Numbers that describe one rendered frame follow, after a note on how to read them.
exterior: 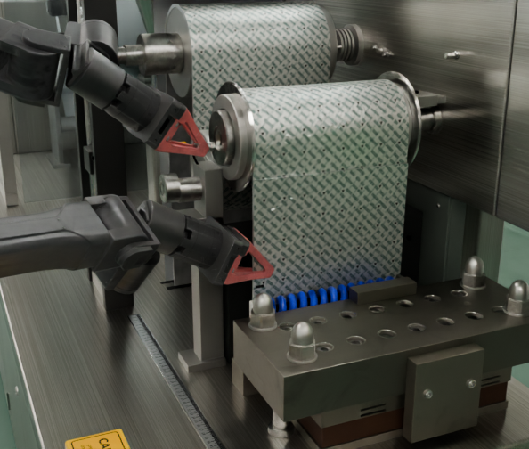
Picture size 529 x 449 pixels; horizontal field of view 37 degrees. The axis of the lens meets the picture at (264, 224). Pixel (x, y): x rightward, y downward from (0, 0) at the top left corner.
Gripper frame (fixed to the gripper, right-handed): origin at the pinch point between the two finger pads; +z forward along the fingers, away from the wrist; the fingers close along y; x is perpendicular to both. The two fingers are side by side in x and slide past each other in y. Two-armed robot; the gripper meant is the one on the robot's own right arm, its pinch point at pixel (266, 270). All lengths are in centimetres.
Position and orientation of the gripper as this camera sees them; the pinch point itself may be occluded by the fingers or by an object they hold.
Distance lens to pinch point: 106.5
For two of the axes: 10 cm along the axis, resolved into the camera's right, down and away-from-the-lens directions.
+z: 8.0, 3.4, 4.9
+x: 4.5, -8.9, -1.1
